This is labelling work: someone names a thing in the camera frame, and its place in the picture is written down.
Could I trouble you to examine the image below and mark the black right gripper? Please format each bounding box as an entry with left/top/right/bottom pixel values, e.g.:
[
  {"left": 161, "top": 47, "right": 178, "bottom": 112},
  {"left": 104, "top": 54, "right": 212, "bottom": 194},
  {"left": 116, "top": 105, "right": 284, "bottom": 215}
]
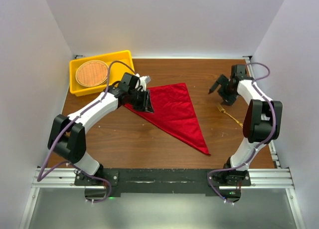
[{"left": 210, "top": 74, "right": 240, "bottom": 106}]

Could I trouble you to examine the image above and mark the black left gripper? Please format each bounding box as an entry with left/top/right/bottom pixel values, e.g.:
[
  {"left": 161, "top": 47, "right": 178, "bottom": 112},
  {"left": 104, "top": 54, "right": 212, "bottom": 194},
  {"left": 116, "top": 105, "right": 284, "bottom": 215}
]
[{"left": 128, "top": 88, "right": 154, "bottom": 113}]

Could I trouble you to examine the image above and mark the gold fork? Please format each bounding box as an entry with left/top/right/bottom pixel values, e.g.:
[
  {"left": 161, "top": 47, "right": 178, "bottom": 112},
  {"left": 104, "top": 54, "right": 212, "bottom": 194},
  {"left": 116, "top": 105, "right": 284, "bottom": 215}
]
[{"left": 216, "top": 104, "right": 243, "bottom": 128}]

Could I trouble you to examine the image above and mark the red cloth napkin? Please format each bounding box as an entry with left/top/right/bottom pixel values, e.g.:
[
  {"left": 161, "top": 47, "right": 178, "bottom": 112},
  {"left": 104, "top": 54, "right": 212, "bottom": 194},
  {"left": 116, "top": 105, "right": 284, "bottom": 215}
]
[{"left": 125, "top": 83, "right": 210, "bottom": 155}]

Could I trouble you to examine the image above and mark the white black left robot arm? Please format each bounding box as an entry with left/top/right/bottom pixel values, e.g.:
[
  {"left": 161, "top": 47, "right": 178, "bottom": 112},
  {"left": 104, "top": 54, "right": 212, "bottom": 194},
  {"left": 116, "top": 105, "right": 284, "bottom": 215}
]
[{"left": 48, "top": 73, "right": 154, "bottom": 185}]

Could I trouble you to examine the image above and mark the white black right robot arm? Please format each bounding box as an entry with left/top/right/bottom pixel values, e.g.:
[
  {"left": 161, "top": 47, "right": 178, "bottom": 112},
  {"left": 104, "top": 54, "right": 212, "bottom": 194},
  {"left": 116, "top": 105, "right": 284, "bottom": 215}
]
[{"left": 207, "top": 64, "right": 283, "bottom": 186}]

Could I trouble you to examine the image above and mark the round woven coaster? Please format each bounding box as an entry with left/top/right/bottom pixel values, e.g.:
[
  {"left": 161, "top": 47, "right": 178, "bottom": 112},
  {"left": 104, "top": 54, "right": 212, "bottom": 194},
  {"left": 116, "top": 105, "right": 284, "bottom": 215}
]
[{"left": 75, "top": 60, "right": 109, "bottom": 87}]

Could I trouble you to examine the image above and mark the yellow plastic tray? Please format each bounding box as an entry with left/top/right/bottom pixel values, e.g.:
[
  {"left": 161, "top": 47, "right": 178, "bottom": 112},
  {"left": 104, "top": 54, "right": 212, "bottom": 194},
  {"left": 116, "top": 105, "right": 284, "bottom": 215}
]
[{"left": 69, "top": 50, "right": 134, "bottom": 96}]

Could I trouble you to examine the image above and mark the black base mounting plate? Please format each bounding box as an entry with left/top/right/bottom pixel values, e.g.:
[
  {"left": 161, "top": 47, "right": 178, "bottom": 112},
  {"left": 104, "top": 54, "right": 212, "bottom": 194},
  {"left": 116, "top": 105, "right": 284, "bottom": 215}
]
[{"left": 74, "top": 168, "right": 252, "bottom": 199}]

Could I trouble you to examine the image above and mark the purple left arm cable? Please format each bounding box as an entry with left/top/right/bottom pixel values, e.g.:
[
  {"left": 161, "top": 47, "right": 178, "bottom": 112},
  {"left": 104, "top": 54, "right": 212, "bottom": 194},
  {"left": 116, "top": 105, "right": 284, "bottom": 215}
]
[{"left": 36, "top": 60, "right": 140, "bottom": 205}]

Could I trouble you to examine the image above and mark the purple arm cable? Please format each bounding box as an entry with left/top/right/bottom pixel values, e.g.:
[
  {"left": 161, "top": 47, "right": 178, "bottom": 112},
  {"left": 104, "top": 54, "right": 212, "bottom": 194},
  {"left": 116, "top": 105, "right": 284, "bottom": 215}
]
[
  {"left": 206, "top": 62, "right": 278, "bottom": 206},
  {"left": 36, "top": 60, "right": 140, "bottom": 205}
]

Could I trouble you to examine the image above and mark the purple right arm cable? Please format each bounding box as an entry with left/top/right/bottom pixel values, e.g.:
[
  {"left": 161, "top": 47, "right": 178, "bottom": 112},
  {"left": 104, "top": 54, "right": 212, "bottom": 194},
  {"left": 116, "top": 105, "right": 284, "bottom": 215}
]
[{"left": 206, "top": 62, "right": 278, "bottom": 206}]

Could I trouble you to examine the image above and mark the aluminium frame rail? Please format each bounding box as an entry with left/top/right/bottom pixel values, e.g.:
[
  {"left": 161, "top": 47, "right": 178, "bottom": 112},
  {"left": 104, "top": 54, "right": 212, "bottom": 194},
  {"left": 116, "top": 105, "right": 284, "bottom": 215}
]
[{"left": 18, "top": 55, "right": 306, "bottom": 229}]

